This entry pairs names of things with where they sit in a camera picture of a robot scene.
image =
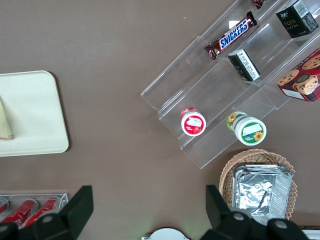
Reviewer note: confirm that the cream plastic tray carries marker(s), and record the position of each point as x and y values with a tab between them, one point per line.
35	110

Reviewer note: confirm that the red cookie box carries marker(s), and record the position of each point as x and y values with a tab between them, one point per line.
302	80

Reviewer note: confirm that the red cola bottle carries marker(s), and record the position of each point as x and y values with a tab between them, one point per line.
42	211
3	206
20	213

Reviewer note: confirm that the clear acrylic bottle rack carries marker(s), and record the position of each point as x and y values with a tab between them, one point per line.
62	197

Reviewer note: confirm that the light tan wicker basket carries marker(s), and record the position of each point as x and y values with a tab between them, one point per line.
226	180

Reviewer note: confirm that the small black carton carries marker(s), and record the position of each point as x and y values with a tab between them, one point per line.
296	18
243	65

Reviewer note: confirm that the white plastic bin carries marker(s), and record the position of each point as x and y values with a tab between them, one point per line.
312	235

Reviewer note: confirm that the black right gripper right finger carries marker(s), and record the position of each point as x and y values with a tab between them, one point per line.
225	225

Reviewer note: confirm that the green lid sunflower jar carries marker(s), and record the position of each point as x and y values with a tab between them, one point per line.
250	131

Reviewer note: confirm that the aluminium foil tray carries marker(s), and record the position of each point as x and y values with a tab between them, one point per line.
260	195

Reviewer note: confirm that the clear acrylic step display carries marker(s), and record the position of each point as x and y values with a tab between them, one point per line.
200	87

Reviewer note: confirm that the triangle sandwich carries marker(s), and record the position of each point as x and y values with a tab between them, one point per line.
5	125

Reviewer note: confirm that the red lid strawberry jar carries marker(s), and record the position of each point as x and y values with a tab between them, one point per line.
193	124

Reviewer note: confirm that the Snickers bar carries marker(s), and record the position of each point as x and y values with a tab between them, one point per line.
231	37
258	3

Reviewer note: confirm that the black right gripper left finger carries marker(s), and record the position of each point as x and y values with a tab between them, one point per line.
62	225

